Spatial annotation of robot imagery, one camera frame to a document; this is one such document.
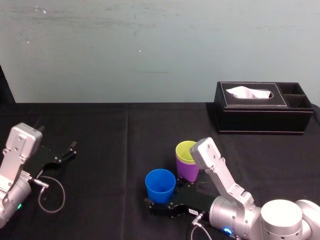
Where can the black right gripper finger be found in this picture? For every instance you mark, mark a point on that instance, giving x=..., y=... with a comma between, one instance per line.
x=186, y=184
x=150, y=205

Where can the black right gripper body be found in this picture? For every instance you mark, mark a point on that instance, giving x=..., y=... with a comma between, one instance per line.
x=192, y=202

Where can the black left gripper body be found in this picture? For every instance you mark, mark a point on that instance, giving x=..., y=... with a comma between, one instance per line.
x=45, y=160

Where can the blue plastic cup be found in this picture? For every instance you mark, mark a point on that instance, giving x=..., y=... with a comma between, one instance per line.
x=160, y=181

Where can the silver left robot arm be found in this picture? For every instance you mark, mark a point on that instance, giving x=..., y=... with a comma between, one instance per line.
x=14, y=160

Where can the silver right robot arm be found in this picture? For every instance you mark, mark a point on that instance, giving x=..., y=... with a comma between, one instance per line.
x=232, y=215

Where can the purple plastic cup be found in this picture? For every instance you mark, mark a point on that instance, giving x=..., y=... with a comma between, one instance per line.
x=186, y=172

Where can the green plastic cup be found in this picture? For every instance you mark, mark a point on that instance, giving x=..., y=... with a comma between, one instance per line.
x=182, y=152

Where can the black table cloth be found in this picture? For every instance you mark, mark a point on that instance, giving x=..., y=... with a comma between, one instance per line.
x=112, y=140

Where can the black angled panel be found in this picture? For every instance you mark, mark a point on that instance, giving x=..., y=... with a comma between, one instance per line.
x=5, y=90

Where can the black leather tissue box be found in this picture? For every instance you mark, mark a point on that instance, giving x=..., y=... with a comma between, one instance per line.
x=262, y=117

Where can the white paper tissue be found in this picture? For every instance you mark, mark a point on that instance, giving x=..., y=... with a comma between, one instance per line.
x=246, y=92

